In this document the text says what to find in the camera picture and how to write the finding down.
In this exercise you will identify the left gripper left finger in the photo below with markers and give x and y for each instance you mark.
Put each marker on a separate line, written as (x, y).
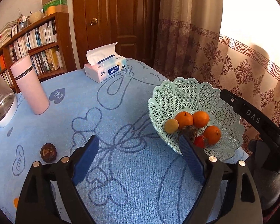
(36, 202)

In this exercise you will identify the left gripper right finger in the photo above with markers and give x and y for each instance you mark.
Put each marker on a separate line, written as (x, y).
(228, 193)

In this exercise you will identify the oval orange fruit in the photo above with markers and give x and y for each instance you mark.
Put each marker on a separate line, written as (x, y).
(15, 202)

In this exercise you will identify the large round orange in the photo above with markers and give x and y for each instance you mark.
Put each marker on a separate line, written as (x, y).
(212, 135)

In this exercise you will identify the red cherry tomato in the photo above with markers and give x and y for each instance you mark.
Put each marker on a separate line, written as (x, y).
(201, 141)

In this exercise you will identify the pale orange round fruit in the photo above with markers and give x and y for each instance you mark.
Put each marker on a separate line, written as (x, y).
(200, 119)

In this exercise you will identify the dark purple passion fruit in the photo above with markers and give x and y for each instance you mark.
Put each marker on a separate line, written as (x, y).
(189, 131)

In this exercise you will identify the small mandarin orange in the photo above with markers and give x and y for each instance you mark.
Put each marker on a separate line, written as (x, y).
(184, 119)

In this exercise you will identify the brown longan fruit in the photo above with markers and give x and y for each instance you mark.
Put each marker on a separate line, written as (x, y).
(171, 126)

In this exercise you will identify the light blue patterned tablecloth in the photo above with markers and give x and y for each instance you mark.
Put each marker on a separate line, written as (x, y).
(134, 178)

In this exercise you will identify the mint lattice fruit basket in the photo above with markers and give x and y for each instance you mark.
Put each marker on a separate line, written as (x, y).
(173, 97)

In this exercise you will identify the patterned beige curtain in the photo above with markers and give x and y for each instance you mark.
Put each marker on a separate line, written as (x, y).
(231, 44)

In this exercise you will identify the pink thermos bottle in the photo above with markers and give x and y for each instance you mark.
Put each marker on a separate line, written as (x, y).
(29, 85)

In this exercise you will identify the white tissue pack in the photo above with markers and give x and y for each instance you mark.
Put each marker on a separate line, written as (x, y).
(103, 62)

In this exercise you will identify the wooden bookshelf with books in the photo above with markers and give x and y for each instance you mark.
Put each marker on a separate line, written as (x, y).
(47, 42)

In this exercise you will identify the woven round basket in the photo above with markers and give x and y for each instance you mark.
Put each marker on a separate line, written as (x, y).
(34, 17)

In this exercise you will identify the brown wooden door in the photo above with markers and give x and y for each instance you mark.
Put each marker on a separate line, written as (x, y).
(131, 24)

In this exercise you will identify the glass kettle white handle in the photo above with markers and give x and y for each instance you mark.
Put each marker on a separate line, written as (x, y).
(8, 103)

